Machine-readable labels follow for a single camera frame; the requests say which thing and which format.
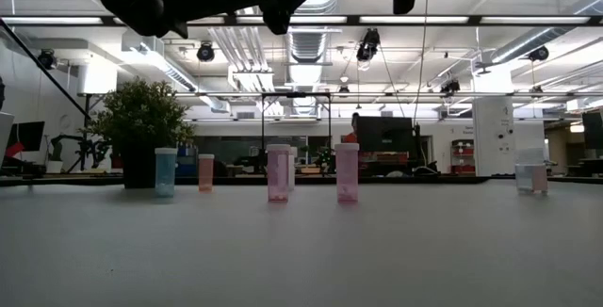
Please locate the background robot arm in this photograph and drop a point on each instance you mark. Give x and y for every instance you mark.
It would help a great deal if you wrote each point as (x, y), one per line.
(70, 149)

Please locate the blue pill bottle white cap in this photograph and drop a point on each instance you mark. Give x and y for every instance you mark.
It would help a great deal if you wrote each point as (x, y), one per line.
(165, 175)

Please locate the red storage shelf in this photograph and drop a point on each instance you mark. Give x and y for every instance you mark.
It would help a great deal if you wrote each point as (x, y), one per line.
(461, 156)

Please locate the pink pill bottle white cap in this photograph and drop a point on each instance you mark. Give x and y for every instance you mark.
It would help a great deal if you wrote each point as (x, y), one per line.
(347, 175)
(278, 175)

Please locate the salmon pill bottle white cap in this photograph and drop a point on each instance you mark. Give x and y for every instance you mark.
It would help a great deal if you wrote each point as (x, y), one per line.
(206, 175)

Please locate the grey table mat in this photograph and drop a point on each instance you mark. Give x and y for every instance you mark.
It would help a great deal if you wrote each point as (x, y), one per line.
(301, 250)

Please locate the potted plant white flowers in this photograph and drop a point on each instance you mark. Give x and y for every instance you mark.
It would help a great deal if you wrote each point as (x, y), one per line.
(141, 118)

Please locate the black computer monitor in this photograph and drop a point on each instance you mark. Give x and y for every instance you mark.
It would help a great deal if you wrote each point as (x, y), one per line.
(593, 130)
(28, 135)

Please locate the person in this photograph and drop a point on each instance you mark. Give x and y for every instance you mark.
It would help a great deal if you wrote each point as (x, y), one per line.
(351, 135)

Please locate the large black screen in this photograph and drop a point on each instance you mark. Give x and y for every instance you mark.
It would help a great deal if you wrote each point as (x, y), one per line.
(384, 135)

